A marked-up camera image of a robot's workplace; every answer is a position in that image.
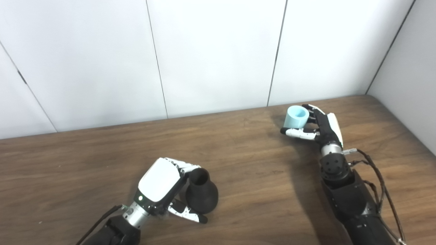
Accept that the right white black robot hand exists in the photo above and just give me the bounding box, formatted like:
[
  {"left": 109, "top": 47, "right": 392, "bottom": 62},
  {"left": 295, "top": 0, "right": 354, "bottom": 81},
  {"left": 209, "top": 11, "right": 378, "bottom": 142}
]
[{"left": 280, "top": 104, "right": 344, "bottom": 149}]

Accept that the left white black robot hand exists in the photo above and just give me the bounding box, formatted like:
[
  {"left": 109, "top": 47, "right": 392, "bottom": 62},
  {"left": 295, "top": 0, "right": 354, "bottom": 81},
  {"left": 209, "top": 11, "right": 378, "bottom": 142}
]
[{"left": 134, "top": 157, "right": 208, "bottom": 224}]

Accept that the light-blue hose piece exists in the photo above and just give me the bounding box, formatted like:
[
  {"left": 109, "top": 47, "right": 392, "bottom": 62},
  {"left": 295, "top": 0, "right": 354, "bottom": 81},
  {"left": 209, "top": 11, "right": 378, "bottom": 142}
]
[{"left": 284, "top": 105, "right": 310, "bottom": 130}]

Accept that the black flared nozzle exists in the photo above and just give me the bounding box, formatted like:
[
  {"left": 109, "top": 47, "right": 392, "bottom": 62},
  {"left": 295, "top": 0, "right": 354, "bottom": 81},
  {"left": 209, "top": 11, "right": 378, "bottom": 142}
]
[{"left": 185, "top": 168, "right": 219, "bottom": 214}]

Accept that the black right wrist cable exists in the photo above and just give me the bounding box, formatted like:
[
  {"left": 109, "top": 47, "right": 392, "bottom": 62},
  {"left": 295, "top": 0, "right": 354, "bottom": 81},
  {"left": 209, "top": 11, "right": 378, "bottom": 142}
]
[{"left": 344, "top": 148, "right": 407, "bottom": 245}]

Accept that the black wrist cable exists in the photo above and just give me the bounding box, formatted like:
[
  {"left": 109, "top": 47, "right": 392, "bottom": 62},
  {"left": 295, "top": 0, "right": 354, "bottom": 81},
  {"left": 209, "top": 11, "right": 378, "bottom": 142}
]
[
  {"left": 344, "top": 148, "right": 407, "bottom": 245},
  {"left": 76, "top": 205, "right": 128, "bottom": 245}
]

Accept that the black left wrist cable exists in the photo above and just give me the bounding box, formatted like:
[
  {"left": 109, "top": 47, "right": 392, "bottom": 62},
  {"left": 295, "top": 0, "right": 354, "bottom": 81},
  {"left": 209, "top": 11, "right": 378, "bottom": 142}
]
[{"left": 76, "top": 205, "right": 128, "bottom": 245}]

